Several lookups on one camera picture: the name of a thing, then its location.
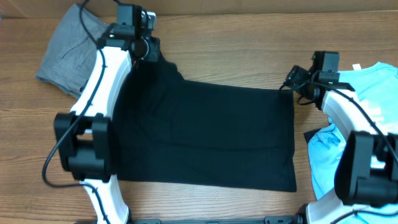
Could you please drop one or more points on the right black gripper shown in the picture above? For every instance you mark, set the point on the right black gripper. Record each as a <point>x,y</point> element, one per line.
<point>296,76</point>

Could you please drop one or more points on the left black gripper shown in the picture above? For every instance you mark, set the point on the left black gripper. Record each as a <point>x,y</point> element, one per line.
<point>154,55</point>

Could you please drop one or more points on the black t-shirt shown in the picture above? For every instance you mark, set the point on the black t-shirt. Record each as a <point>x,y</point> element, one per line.
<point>174,130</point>

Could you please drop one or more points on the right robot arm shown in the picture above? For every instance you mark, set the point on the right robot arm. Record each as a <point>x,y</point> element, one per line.
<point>366,176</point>

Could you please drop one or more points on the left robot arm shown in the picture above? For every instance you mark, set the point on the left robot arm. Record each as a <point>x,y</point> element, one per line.
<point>86,140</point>

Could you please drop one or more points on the dark garment under blue shirt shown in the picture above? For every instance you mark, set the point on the dark garment under blue shirt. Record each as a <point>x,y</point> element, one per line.
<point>309,134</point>

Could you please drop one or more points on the light blue t-shirt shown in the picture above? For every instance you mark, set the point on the light blue t-shirt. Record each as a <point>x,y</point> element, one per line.
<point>375,90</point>

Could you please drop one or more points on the folded grey shorts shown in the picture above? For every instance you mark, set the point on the folded grey shorts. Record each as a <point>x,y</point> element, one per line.
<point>71,55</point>

